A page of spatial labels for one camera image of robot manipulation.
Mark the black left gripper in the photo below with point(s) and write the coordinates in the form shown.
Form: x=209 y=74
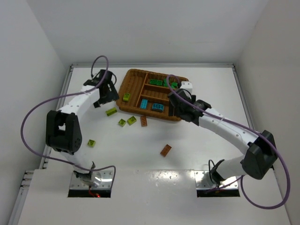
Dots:
x=107 y=96

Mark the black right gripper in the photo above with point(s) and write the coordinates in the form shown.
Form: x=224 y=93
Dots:
x=175 y=103

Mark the lime long lego brick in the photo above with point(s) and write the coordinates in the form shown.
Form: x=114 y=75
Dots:
x=111 y=111

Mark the cyan patterned round lego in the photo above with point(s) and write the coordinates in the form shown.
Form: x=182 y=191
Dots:
x=157 y=107

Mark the green lego plate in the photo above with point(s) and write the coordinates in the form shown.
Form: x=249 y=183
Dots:
x=174 y=85

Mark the green long lego brick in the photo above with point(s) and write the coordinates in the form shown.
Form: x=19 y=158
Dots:
x=165 y=83

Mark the lime square lego brick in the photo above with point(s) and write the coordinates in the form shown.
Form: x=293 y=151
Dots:
x=122 y=122

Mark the cyan long lego brick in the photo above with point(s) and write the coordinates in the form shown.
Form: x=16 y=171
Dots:
x=144 y=103

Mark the green shiny lego brick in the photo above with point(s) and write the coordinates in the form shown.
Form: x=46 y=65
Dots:
x=153 y=82

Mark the brown lego brick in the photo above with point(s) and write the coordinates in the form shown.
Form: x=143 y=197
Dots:
x=143 y=120

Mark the lime sloped lego brick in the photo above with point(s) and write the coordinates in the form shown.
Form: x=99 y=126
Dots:
x=131 y=120

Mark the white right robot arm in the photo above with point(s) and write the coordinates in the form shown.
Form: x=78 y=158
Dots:
x=257 y=156

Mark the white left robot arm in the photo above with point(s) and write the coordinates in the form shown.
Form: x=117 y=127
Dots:
x=63 y=133

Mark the brown wicker divided basket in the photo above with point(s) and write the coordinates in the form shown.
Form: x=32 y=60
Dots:
x=136 y=82

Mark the brown lego brick lone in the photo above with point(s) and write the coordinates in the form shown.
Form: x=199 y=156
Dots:
x=165 y=150

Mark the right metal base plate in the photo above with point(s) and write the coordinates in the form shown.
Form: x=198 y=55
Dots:
x=203 y=182

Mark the metal base plate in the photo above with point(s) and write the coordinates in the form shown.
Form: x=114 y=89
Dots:
x=203 y=182
x=101 y=180

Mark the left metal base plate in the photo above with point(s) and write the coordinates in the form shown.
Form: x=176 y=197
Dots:
x=101 y=180

